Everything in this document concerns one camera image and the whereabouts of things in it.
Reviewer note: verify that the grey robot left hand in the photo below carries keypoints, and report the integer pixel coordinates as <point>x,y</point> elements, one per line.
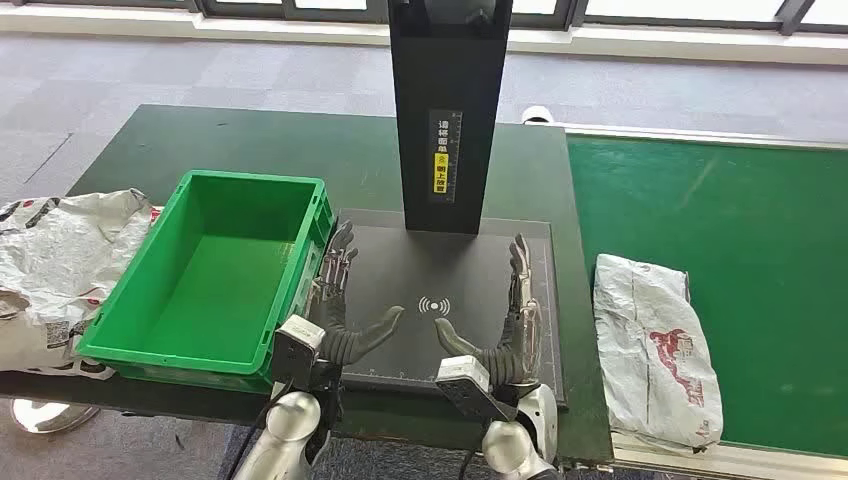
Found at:
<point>331,318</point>

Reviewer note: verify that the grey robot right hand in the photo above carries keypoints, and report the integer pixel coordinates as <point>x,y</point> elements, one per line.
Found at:
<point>520,331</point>

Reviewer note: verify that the white parcel large red logo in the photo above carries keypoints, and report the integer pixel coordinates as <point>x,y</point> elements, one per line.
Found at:
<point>652,344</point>

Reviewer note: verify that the green conveyor belt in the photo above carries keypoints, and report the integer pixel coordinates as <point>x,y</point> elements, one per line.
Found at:
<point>762,232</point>

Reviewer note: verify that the black inbound scanner machine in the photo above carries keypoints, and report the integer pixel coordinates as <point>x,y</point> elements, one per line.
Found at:
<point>450,73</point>

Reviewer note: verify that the green plastic crate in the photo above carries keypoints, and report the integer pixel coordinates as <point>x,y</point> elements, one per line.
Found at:
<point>218,291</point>

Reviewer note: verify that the dark green table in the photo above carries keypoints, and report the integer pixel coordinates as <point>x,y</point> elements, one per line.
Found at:
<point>265,146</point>

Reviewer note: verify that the black yellow label sticker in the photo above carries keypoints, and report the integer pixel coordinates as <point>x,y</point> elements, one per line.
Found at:
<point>442,156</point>

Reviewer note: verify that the white round roller end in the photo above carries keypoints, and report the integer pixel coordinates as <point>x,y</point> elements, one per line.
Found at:
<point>536,114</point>

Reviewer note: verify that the large crumpled white sack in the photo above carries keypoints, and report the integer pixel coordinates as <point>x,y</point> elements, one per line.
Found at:
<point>60,265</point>

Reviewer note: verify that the chrome round stand base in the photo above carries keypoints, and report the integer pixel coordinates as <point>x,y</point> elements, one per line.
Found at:
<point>46,416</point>

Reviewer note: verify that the white window sill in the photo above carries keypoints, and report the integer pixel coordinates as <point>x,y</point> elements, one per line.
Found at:
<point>132,26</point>

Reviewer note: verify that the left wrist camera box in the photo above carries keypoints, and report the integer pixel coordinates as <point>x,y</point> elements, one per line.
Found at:
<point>298,338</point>

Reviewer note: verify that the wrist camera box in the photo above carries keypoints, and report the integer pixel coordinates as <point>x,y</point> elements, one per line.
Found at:
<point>467,387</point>
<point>298,338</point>

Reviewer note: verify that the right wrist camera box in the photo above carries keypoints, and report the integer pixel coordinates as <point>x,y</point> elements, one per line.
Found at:
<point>467,387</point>

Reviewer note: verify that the aluminium conveyor frame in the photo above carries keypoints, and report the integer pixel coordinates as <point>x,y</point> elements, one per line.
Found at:
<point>729,462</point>

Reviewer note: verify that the dark window frame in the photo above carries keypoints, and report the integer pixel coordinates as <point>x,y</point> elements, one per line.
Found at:
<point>788,16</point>

